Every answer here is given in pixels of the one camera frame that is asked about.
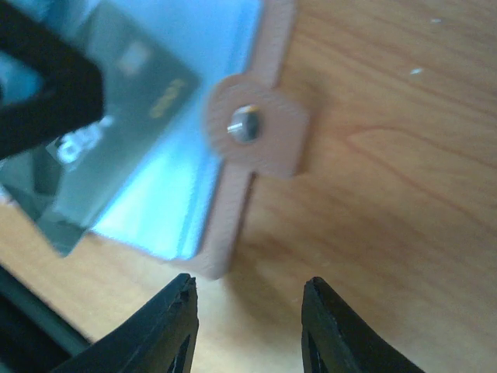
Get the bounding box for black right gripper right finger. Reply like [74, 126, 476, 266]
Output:
[301, 277, 422, 372]

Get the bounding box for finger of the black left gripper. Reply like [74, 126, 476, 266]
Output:
[1, 1, 104, 159]

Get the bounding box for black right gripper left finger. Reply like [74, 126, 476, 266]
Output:
[54, 274, 199, 372]

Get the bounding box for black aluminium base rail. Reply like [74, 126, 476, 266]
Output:
[1, 268, 92, 372]

